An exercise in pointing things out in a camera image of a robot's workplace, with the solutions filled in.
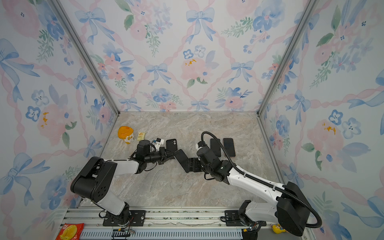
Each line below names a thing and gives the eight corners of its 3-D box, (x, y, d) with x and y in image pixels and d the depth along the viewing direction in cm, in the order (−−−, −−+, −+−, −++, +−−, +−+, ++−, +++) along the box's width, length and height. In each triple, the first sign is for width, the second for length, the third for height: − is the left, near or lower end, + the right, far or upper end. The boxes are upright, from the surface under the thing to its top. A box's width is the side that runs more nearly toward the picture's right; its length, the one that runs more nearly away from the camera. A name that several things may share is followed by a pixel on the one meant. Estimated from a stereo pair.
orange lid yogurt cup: (121, 144, 103) (115, 135, 95) (124, 135, 108) (119, 126, 100) (133, 144, 103) (128, 135, 95) (136, 135, 108) (132, 126, 100)
